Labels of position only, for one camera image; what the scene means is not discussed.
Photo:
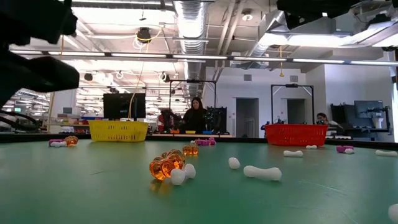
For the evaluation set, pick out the green table mat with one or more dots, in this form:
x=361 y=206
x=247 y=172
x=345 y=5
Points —
x=93 y=199

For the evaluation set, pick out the black background robot arm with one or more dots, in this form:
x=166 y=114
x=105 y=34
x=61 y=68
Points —
x=171 y=119

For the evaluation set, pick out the green exit sign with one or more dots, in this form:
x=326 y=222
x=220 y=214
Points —
x=17 y=109

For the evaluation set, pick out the black background rig frame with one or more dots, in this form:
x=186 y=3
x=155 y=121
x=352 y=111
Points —
x=292 y=85
x=192 y=81

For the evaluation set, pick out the yellow hanging pendant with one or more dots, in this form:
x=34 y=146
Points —
x=281 y=74

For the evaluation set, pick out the black ceiling dome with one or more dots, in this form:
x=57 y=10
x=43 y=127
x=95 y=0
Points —
x=144 y=34

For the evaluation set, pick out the black computer monitor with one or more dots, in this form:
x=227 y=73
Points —
x=124 y=105

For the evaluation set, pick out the small blue bin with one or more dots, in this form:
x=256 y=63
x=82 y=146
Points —
x=207 y=132

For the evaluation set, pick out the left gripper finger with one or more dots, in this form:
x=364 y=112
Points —
x=37 y=76

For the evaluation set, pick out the white smoke detector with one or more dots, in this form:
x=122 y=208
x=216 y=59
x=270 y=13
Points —
x=247 y=15

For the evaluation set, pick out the small yellow bin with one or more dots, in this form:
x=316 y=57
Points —
x=190 y=132

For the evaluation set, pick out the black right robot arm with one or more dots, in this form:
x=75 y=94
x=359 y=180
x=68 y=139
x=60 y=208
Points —
x=311 y=7

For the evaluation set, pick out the silver ventilation duct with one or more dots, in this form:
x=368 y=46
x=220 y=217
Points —
x=262 y=45
x=191 y=28

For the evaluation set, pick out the small orange bin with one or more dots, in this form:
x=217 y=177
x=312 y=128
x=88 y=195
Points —
x=174 y=132

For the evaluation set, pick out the white light bar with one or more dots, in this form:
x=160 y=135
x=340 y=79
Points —
x=199 y=57

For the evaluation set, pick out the person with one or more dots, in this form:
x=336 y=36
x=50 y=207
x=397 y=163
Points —
x=195 y=119
x=323 y=119

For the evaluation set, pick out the red plastic basket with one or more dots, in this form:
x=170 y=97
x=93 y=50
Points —
x=295 y=135

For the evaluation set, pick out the yellow plastic basket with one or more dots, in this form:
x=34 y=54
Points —
x=118 y=132

